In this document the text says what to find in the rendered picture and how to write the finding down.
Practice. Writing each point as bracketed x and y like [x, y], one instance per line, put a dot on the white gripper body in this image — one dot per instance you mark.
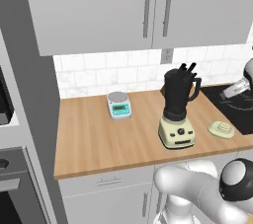
[234, 89]

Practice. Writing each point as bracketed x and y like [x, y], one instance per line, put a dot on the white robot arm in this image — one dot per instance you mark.
[194, 185]

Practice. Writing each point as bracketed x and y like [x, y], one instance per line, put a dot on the cream blender lid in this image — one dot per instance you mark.
[221, 129]

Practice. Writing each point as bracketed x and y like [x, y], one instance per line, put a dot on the cream blender with black jug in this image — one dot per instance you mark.
[176, 126]

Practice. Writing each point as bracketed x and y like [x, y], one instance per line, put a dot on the black hob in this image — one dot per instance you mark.
[238, 111]

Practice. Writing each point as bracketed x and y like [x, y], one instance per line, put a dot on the grey drawer front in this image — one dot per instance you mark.
[227, 158]
[131, 180]

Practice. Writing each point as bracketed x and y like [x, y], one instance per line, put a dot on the white kitchen scale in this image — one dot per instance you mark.
[118, 106]

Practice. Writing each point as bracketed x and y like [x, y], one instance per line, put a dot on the grey base cupboard door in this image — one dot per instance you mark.
[156, 201]
[105, 206]

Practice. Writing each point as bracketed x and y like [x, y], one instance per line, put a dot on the grey built-in oven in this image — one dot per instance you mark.
[18, 195]

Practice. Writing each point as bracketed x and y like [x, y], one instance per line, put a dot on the grey wall socket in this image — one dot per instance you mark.
[166, 56]

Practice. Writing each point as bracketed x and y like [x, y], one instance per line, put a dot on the grey wall cupboard door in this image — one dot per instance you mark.
[92, 11]
[210, 7]

